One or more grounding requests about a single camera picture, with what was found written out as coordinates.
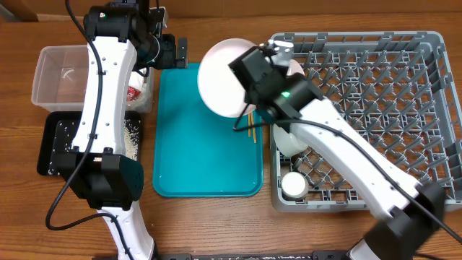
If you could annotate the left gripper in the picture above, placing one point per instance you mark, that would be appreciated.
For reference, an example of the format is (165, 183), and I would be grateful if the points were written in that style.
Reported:
(169, 59)

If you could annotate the grey bowl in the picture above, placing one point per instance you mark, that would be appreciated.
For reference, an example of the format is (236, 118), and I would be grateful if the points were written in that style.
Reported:
(287, 143)

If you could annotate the red snack wrapper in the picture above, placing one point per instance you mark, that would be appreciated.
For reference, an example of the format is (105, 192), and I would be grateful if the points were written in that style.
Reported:
(133, 93)

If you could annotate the white napkin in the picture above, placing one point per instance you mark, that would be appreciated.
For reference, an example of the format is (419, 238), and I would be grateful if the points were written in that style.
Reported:
(137, 81)

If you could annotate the cooked white rice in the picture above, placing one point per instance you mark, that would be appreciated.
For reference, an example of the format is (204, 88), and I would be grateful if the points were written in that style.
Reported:
(65, 131)

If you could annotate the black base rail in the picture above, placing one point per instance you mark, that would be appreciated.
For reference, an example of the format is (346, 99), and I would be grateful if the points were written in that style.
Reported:
(315, 255)

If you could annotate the clear plastic waste bin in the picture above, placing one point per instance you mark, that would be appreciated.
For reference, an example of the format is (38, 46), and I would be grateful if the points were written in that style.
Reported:
(60, 80)

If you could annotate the grey dishwasher rack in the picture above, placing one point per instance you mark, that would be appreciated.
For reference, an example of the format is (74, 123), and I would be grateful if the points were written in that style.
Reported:
(396, 89)

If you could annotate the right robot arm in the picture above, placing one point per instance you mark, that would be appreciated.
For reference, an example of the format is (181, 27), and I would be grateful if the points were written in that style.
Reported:
(408, 212)

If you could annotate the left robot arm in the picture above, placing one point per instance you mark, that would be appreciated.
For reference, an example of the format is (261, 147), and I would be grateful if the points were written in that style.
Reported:
(123, 38)

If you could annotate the large white plate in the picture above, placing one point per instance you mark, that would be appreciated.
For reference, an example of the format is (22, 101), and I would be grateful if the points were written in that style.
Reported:
(218, 86)

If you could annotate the teal serving tray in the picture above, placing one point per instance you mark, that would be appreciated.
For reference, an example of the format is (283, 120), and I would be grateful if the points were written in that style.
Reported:
(196, 152)

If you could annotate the white cup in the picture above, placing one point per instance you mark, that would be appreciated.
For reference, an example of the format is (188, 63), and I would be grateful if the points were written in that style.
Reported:
(294, 185)

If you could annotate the black waste tray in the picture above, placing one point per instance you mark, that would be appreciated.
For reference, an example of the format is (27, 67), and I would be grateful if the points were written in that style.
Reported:
(49, 131)

